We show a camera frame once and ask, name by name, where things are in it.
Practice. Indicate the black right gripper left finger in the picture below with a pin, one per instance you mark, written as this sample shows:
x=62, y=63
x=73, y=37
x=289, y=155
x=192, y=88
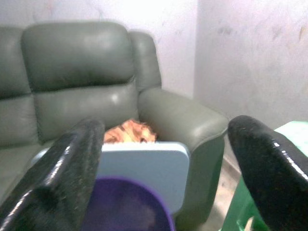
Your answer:
x=60, y=173

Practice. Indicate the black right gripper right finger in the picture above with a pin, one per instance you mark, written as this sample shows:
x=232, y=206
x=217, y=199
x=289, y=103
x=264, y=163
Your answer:
x=272, y=168

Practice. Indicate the purple plastic bin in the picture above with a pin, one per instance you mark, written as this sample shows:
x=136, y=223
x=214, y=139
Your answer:
x=130, y=207

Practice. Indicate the green plastic table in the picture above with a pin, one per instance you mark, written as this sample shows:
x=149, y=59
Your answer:
x=243, y=204

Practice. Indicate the orange patterned cloth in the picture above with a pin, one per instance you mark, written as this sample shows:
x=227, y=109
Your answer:
x=131, y=134

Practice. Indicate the light blue square stool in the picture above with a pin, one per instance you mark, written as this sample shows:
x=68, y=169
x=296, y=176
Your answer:
x=146, y=166

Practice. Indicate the grey-green leather sofa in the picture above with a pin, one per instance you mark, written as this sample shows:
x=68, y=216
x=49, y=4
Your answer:
x=79, y=72

